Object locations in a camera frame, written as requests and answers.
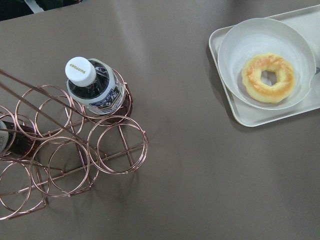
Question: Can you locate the tea bottle far right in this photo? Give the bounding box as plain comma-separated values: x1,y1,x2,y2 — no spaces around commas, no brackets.
65,56,133,123

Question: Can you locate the tea bottle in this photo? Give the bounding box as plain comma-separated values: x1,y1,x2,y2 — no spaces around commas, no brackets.
65,56,133,123
0,120,40,157

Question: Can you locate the tea bottle far left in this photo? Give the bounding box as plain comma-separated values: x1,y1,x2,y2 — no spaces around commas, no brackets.
0,120,40,157

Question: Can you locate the cream rabbit print tray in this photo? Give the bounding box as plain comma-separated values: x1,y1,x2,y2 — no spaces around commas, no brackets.
208,5,320,127

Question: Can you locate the glazed donut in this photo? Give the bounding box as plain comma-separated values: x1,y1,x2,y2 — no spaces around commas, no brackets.
241,52,296,104

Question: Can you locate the white round plate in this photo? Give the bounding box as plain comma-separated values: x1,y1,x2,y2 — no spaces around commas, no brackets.
217,18,316,110

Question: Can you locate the copper wire bottle rack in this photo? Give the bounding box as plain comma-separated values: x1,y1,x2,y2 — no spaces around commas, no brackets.
0,71,149,221

